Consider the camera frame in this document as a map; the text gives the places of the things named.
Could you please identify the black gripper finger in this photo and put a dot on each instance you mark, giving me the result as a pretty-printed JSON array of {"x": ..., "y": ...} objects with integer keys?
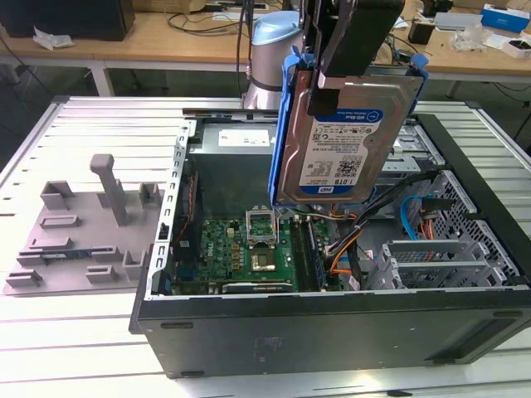
[{"x": 323, "y": 99}]

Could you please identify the hard disk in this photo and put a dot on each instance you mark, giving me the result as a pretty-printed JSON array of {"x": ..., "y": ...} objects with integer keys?
[{"x": 344, "y": 157}]

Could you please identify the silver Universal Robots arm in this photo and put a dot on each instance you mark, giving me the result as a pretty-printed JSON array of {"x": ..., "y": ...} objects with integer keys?
[{"x": 269, "y": 70}]

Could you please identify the metal disk bay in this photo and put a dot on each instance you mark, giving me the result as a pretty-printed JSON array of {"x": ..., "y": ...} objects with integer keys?
[{"x": 431, "y": 248}]

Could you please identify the small black box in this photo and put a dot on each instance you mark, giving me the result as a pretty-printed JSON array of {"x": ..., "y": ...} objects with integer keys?
[{"x": 421, "y": 33}]

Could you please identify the flat silver box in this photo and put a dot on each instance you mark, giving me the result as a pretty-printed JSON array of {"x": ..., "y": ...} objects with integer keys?
[{"x": 456, "y": 20}]

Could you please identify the clear plastic bag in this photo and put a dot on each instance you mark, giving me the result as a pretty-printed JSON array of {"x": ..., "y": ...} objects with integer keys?
[{"x": 469, "y": 39}]

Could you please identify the metal optical drive cage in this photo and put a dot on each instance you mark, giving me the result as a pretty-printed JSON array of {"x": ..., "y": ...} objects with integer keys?
[{"x": 410, "y": 166}]

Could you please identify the gray power supply unit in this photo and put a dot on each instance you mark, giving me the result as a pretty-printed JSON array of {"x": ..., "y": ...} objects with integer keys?
[{"x": 232, "y": 174}]

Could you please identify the blue cardboard box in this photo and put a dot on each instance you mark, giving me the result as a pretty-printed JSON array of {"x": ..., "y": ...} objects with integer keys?
[{"x": 506, "y": 18}]

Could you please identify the small white box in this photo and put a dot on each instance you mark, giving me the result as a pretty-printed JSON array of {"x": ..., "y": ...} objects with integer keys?
[{"x": 511, "y": 51}]

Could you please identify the RAM stick in motherboard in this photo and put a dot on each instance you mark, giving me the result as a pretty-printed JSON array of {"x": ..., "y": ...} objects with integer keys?
[{"x": 316, "y": 257}]

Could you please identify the black RAM slot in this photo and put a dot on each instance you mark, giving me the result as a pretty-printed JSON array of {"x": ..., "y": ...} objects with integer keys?
[{"x": 298, "y": 257}]

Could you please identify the CPU socket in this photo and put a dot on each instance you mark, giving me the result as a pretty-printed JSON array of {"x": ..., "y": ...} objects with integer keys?
[{"x": 262, "y": 261}]

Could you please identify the green motherboard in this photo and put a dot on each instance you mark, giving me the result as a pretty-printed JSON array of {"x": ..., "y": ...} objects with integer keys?
[{"x": 220, "y": 248}]

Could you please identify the wooden workbench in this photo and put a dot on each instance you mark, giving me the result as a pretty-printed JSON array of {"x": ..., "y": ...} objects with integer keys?
[{"x": 145, "y": 45}]

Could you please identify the black graphics card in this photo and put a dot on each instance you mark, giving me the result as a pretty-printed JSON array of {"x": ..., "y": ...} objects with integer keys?
[{"x": 257, "y": 287}]

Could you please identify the black open PC case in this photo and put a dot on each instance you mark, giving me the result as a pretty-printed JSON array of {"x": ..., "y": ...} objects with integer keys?
[{"x": 332, "y": 340}]

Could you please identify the black computer tower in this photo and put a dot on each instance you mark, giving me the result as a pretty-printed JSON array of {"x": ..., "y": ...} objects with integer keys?
[{"x": 83, "y": 20}]

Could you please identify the gray parts rack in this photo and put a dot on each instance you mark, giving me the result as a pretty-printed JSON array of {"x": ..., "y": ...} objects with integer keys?
[{"x": 83, "y": 232}]

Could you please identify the crumpled white plastic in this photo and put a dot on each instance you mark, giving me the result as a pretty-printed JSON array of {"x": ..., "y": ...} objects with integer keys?
[{"x": 52, "y": 39}]

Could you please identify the RAM stick with blue label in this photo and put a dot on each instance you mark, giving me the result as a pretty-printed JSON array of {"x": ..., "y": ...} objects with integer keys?
[{"x": 62, "y": 253}]

